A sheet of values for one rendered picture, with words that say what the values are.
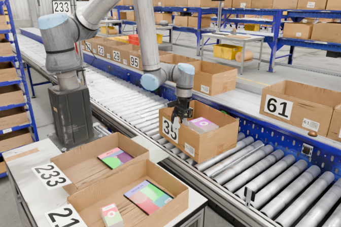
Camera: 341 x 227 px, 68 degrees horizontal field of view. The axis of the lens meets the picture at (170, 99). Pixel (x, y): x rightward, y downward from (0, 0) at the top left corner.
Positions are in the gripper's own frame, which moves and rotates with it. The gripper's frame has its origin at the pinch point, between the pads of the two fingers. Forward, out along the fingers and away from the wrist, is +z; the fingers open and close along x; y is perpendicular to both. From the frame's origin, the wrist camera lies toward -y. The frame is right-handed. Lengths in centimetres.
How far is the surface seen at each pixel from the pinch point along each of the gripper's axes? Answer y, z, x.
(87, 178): -4, 16, -51
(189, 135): 11.5, -1.3, -2.1
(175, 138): 0.0, 6.2, -0.6
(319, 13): -131, -95, 490
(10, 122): -139, 36, -63
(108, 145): -20.3, 11.4, -32.1
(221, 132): 21.4, -3.5, 12.1
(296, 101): 41, -22, 48
